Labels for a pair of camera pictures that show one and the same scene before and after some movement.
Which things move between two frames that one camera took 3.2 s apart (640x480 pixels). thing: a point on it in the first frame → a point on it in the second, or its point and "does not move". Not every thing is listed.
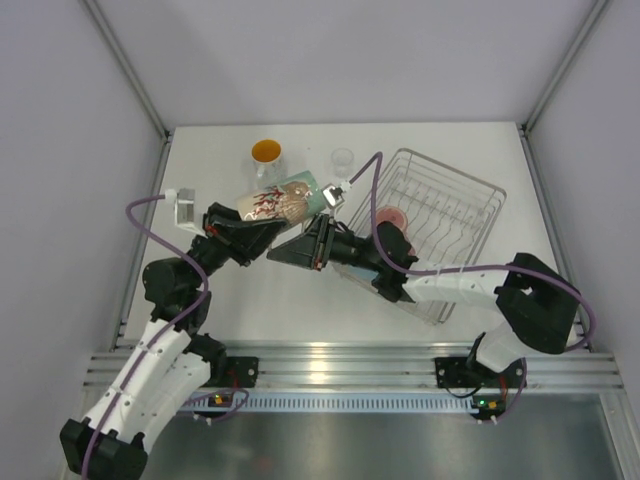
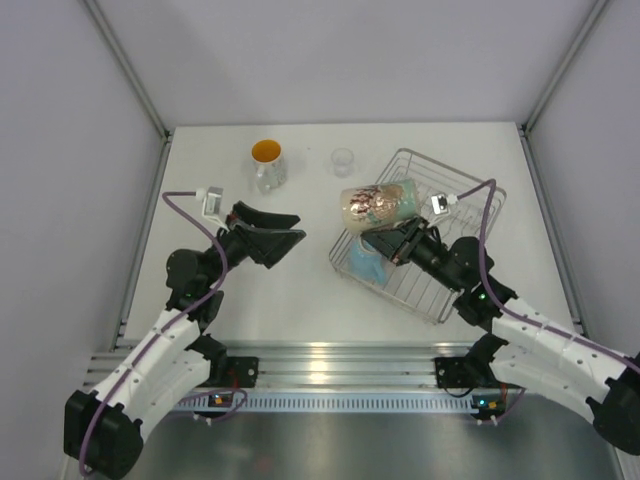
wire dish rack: x=448 y=217 does not move
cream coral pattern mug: x=286 y=200 → x=379 y=205
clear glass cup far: x=342 y=160 does not move
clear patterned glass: x=267 y=163 does not move
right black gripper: x=301 y=250 → x=400 y=243
